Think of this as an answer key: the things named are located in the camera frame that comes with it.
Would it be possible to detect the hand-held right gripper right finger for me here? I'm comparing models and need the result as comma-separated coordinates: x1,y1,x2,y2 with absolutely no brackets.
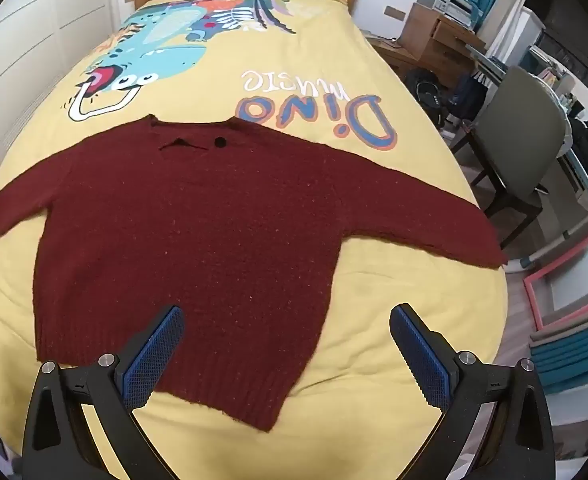
389,302,557,480

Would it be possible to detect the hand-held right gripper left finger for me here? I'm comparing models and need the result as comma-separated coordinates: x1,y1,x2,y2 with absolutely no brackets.
21,304,185,480

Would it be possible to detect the dark red knit sweater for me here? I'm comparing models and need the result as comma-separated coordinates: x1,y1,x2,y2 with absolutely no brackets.
0,114,509,434

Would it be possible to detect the teal grey folded mat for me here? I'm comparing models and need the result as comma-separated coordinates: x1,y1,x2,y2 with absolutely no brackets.
528,310,588,397

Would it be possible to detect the yellow printed blanket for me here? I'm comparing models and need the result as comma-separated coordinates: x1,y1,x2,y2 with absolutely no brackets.
0,0,510,480

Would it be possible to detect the white wardrobe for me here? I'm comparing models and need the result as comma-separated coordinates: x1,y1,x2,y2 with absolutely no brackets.
0,0,141,161

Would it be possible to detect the grey chair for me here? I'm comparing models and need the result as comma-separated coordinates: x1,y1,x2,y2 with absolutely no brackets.
448,65,574,252

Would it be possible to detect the black backpack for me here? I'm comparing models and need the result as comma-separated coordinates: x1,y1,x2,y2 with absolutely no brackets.
404,68,447,126

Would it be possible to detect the dark blue bag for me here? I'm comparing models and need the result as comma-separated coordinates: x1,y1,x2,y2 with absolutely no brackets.
446,72,490,121

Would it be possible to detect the wooden drawer cabinet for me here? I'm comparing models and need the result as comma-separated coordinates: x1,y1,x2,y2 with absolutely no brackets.
398,2,487,92

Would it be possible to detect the white printer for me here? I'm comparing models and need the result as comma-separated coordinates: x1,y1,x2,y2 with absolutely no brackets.
418,0,482,24

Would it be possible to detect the pink frame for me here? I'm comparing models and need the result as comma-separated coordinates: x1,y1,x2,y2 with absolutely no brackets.
523,254,588,331

